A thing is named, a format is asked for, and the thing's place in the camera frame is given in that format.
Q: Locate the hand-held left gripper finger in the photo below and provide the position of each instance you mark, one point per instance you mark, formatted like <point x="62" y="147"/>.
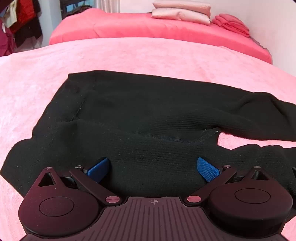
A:
<point x="207" y="170"/>

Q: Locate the folded red cloth stack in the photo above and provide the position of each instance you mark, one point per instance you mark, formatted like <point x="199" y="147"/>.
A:
<point x="231" y="24"/>

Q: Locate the pink pillow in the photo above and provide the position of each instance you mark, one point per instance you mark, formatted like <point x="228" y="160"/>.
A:
<point x="180" y="15"/>
<point x="182" y="5"/>

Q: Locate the bed with pink cover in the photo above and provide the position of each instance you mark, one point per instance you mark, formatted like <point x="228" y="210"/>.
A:
<point x="138" y="25"/>

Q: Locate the light curtain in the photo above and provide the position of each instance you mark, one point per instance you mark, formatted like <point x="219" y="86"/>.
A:
<point x="107" y="5"/>

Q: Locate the dark cloth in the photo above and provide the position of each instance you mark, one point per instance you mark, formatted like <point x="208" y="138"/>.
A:
<point x="78" y="10"/>

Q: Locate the dark window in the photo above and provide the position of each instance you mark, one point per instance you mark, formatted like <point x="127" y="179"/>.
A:
<point x="71" y="4"/>

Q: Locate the hanging clothes rack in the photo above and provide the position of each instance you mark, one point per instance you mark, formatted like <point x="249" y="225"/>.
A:
<point x="20" y="20"/>

